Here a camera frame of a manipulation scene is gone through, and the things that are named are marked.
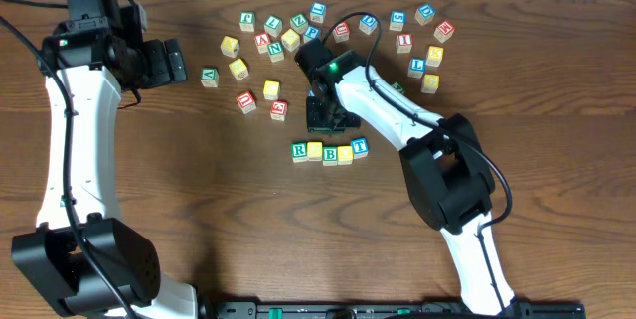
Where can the blue D letter block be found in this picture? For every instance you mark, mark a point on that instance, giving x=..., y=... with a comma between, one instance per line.
x=368, y=24

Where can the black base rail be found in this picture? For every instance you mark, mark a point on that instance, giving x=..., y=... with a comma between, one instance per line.
x=425, y=310

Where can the green L letter block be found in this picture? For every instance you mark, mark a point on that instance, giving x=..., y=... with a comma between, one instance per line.
x=273, y=26

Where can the yellow S letter block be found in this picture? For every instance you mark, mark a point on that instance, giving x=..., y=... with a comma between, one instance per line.
x=239, y=69

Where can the green B letter block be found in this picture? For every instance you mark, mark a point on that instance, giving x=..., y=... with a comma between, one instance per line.
x=330, y=156

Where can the red I letter block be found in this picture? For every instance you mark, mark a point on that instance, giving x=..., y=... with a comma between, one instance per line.
x=404, y=43

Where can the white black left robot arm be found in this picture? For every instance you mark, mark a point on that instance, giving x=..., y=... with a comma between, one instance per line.
x=82, y=258

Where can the green J letter block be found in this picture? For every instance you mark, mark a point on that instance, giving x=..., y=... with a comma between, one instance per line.
x=398, y=87

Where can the green Z letter block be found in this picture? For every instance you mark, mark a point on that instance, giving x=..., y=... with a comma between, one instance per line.
x=299, y=23

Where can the red u block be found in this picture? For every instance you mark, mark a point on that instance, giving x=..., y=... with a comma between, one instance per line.
x=341, y=32
x=246, y=102

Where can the blue L letter block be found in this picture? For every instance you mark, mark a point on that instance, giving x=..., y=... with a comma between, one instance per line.
x=416, y=68

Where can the green N letter block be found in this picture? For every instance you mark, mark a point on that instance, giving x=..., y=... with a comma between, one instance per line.
x=275, y=52

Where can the blue 5 number block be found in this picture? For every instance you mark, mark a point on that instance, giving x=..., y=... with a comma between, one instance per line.
x=397, y=20

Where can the blue P letter block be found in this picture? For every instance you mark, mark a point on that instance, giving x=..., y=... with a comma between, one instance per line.
x=311, y=33

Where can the red A letter block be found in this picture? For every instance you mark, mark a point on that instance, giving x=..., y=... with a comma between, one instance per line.
x=262, y=40

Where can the blue top letter block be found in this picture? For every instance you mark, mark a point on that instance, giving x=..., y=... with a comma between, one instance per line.
x=318, y=12

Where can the blue T letter block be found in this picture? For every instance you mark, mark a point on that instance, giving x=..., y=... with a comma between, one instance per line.
x=360, y=148

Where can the red M letter block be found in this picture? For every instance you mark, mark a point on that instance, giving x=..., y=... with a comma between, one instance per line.
x=444, y=31

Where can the red U block lower left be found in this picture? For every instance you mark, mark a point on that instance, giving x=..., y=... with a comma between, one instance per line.
x=246, y=102

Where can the red U block upper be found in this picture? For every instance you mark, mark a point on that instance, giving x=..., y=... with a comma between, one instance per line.
x=341, y=32

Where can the green V letter block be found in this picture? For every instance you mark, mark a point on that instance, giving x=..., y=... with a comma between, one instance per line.
x=209, y=77

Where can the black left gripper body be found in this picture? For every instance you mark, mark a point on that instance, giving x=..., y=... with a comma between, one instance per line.
x=163, y=62

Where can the green R letter block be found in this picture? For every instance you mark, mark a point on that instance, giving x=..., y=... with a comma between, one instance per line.
x=299, y=152

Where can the red E letter block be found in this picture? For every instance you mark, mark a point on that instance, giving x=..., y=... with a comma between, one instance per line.
x=278, y=110

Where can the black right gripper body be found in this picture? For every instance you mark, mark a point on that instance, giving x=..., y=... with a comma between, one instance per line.
x=321, y=117

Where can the yellow O letter block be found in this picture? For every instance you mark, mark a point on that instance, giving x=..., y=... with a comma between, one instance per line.
x=315, y=151

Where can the yellow C letter block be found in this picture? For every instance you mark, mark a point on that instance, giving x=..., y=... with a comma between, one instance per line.
x=271, y=90

